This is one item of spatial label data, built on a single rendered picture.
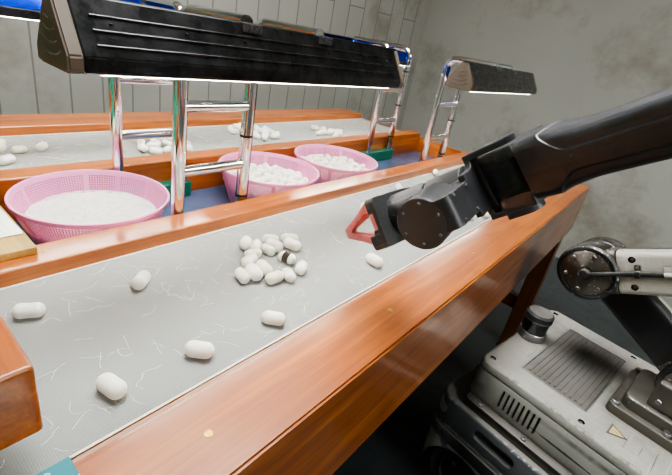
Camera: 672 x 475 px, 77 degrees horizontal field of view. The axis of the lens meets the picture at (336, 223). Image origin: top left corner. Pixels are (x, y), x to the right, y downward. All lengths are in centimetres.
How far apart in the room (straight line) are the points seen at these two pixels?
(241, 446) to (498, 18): 327
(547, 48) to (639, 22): 50
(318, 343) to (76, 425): 26
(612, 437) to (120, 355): 94
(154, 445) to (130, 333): 19
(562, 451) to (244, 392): 81
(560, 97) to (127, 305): 291
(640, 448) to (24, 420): 105
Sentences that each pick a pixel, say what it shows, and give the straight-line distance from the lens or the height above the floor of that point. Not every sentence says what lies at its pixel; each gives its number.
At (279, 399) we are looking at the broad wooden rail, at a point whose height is 76.
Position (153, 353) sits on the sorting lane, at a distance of 57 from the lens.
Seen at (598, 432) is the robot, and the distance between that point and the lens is 111.
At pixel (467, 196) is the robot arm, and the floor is 99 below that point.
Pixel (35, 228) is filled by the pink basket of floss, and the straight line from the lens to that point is 85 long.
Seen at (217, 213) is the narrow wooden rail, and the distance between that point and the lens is 85.
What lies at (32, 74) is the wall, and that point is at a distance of 244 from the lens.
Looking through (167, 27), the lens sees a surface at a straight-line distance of 56.
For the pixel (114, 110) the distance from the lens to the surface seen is 100.
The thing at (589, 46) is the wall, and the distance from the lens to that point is 317.
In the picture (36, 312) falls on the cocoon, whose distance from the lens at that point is 64.
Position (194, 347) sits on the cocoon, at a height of 76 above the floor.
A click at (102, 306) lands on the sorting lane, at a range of 65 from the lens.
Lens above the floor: 112
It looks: 24 degrees down
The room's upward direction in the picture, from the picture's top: 11 degrees clockwise
